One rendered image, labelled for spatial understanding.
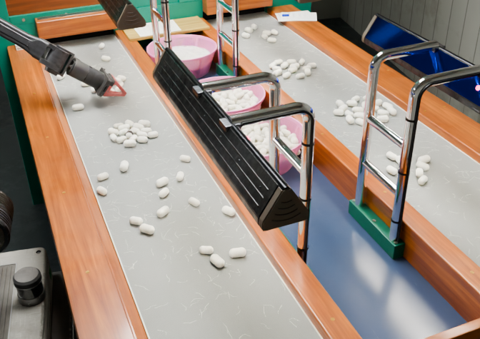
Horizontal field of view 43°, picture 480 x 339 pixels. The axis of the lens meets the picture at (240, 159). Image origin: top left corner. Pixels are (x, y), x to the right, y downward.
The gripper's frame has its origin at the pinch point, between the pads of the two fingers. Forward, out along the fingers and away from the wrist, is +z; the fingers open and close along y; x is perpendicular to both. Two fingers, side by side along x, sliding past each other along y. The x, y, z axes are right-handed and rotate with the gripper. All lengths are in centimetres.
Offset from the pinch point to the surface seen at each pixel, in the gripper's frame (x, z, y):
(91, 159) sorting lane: 12.0, -12.7, -34.5
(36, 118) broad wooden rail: 17.3, -22.8, -8.4
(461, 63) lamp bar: -63, 20, -89
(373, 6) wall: -94, 196, 167
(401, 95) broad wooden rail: -52, 61, -40
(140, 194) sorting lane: 7, -7, -56
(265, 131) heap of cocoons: -20, 26, -40
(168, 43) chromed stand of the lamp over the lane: -21.3, 4.4, 1.8
